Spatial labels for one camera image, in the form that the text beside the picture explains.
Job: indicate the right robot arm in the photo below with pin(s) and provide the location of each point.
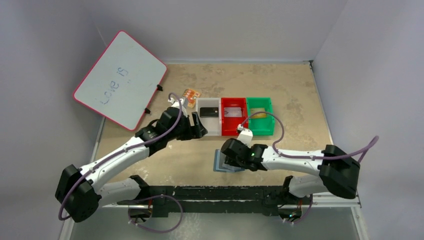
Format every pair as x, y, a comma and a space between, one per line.
329, 170

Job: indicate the gold card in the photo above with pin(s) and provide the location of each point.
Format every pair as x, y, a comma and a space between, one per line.
258, 113

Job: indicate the red plastic bin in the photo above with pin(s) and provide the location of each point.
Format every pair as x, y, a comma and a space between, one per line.
229, 124

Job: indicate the green plastic bin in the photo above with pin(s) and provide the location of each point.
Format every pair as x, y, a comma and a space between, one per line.
260, 124

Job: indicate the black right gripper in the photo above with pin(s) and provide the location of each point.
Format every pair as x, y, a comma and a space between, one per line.
230, 153

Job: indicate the white patterned card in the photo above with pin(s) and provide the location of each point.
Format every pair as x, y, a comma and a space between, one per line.
233, 112

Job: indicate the pink-framed whiteboard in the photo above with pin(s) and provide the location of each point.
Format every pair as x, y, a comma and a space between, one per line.
122, 82

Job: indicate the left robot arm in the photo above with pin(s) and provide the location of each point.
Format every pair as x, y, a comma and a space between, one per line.
106, 169

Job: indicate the blue card holder wallet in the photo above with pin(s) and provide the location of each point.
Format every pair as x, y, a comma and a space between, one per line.
219, 164

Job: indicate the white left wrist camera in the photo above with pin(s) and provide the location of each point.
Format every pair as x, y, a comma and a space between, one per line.
181, 104

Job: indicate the black card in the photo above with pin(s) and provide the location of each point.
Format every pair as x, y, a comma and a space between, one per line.
209, 112

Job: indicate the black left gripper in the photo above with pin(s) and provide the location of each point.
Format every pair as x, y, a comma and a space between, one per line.
196, 131

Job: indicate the white plastic bin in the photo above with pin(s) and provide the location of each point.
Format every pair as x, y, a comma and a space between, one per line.
213, 123

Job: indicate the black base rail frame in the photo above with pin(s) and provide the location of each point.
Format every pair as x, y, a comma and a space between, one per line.
160, 201

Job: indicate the orange spiral notebook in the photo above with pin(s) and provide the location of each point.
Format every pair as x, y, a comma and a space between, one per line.
190, 97

